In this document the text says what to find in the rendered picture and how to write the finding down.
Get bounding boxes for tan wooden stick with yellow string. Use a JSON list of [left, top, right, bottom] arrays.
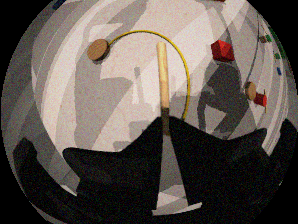
[[109, 30, 190, 136]]

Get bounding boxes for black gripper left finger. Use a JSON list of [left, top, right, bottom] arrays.
[[63, 116, 162, 210]]

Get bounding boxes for tan round disc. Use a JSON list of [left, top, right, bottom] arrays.
[[245, 81, 257, 101]]

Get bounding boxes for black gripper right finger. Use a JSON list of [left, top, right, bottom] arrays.
[[169, 116, 267, 206]]

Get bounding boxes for brown round wooden button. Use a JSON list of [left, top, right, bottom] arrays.
[[88, 39, 110, 61]]

